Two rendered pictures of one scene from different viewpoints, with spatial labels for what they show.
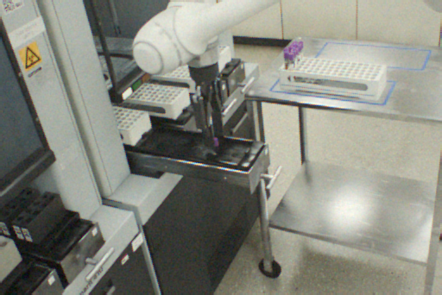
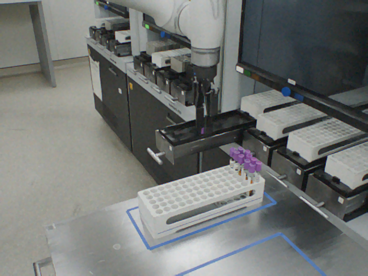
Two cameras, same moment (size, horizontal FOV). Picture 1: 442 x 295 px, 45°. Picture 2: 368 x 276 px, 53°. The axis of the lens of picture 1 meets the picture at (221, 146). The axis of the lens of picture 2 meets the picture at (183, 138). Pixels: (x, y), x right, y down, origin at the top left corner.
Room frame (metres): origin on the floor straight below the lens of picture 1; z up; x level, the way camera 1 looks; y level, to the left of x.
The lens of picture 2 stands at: (1.72, -0.99, 1.41)
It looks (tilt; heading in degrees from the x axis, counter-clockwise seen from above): 29 degrees down; 121
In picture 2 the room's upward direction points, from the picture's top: straight up
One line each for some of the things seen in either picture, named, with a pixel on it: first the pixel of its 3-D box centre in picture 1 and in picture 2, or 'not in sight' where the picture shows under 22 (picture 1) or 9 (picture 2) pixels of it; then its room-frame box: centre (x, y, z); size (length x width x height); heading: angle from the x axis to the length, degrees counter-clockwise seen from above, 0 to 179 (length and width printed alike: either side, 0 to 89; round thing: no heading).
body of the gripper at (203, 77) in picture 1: (205, 78); (205, 77); (1.20, 0.01, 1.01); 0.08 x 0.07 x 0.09; 150
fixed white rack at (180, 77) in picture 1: (165, 77); (332, 137); (1.60, 0.15, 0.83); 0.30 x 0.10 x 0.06; 60
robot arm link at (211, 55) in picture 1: (201, 51); (205, 55); (1.20, 0.01, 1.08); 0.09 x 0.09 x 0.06
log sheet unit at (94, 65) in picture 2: not in sight; (94, 78); (-0.28, 1.01, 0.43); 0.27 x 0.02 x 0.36; 150
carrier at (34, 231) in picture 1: (44, 219); (194, 74); (0.94, 0.42, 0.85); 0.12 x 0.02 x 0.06; 150
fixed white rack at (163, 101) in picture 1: (141, 100); (298, 119); (1.47, 0.22, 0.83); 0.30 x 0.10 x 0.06; 60
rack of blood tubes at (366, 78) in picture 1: (331, 77); (202, 196); (1.40, -0.35, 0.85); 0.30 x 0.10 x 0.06; 58
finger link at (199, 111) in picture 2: (208, 135); (199, 117); (1.18, 0.03, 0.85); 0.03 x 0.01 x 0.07; 60
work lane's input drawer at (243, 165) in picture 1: (154, 147); (240, 124); (1.27, 0.19, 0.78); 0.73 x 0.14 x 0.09; 60
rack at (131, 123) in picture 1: (99, 123); (278, 102); (1.36, 0.34, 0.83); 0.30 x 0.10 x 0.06; 60
